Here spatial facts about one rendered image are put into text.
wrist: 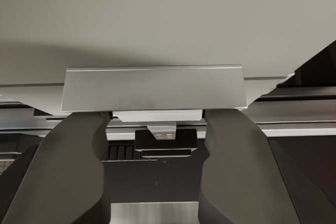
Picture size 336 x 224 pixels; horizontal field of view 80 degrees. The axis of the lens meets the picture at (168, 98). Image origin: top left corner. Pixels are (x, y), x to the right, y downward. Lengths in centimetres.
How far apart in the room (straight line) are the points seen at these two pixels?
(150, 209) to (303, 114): 41
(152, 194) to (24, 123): 42
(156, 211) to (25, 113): 42
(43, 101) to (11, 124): 40
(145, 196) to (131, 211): 51
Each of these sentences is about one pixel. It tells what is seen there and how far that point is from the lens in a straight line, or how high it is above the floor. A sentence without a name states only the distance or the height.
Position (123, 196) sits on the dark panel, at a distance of 73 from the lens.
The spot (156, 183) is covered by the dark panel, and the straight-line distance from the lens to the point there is 71.
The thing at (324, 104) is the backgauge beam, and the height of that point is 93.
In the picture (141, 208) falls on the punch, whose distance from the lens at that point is 21.
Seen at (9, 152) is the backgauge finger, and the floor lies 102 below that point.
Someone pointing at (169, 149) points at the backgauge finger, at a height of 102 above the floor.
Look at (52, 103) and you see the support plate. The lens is 18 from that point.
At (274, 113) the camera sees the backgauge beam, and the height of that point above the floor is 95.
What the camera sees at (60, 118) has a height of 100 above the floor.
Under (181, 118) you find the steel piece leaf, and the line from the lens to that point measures 21.
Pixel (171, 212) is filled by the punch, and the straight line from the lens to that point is 21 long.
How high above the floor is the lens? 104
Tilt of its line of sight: 17 degrees down
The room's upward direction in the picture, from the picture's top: 179 degrees clockwise
